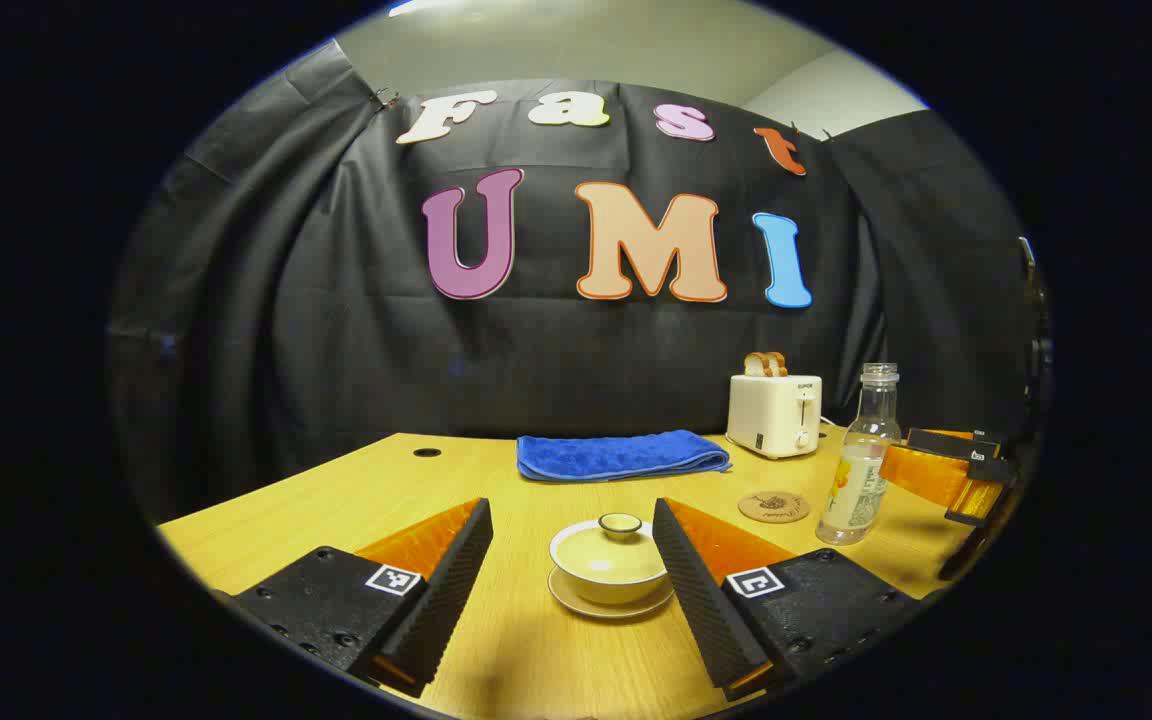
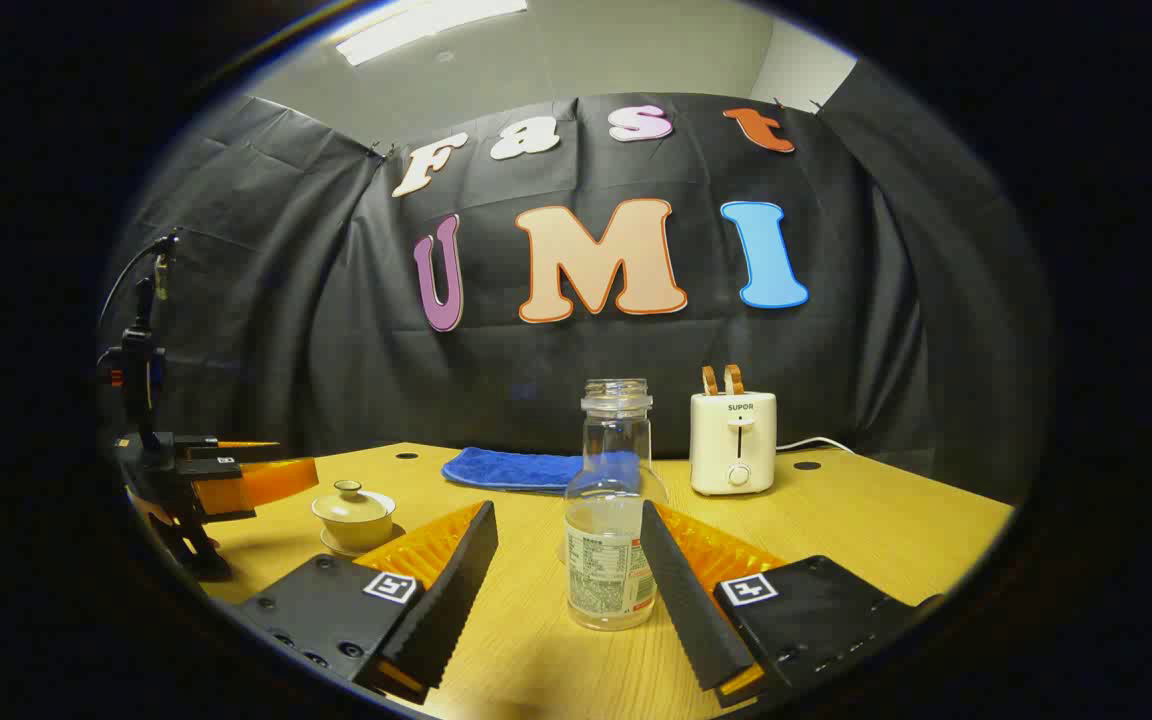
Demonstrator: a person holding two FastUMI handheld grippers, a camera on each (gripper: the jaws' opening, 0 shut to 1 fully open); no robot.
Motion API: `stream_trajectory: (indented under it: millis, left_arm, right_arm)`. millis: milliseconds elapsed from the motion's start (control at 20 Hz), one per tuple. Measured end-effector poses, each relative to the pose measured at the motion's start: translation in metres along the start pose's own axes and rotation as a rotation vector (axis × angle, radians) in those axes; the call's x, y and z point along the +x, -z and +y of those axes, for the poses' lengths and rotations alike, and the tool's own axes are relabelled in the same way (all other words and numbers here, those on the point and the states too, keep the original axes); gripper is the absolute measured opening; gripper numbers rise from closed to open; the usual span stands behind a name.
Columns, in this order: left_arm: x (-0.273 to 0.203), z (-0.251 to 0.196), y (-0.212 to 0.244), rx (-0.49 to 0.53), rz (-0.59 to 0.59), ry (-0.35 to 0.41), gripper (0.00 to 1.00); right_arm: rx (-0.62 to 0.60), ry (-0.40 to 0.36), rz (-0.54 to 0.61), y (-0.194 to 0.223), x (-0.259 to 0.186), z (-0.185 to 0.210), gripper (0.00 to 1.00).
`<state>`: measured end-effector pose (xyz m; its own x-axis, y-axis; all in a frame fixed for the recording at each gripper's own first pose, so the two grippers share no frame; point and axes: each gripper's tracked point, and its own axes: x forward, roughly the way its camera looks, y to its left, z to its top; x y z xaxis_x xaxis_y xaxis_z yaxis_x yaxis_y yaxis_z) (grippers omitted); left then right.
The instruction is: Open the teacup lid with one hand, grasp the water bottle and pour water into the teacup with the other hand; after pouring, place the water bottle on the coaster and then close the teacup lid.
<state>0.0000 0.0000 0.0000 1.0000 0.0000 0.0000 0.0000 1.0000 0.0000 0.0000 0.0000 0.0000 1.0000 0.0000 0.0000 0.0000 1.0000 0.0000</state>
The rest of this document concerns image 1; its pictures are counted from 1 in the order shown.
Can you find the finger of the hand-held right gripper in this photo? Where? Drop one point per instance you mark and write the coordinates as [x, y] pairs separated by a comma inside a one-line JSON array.
[[981, 500], [956, 445]]

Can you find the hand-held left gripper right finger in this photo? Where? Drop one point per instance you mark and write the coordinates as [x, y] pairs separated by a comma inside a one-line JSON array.
[[701, 600]]

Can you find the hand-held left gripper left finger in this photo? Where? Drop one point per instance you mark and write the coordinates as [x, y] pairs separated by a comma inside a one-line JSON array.
[[436, 600]]

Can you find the cream teacup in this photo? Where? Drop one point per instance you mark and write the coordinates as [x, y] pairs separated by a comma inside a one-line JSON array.
[[606, 593]]

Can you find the cream teacup lid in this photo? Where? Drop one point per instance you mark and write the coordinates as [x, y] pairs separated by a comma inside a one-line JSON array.
[[608, 560]]

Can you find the clear glass water bottle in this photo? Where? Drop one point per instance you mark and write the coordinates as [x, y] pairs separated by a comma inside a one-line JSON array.
[[858, 480]]

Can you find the round cork coaster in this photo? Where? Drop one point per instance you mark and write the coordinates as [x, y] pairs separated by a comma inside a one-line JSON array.
[[774, 506]]

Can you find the cream saucer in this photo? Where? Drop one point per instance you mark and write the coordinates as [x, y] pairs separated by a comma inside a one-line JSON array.
[[586, 609]]

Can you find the blue folded towel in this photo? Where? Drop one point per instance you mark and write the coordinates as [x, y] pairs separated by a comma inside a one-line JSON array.
[[616, 455]]

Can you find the cream toaster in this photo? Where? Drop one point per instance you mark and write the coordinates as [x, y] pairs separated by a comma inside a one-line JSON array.
[[771, 415]]

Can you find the toast slice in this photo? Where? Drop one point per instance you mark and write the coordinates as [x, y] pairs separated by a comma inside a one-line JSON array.
[[779, 364], [756, 365]]

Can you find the black backdrop cloth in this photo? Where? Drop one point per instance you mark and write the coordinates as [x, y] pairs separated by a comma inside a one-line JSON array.
[[286, 330]]

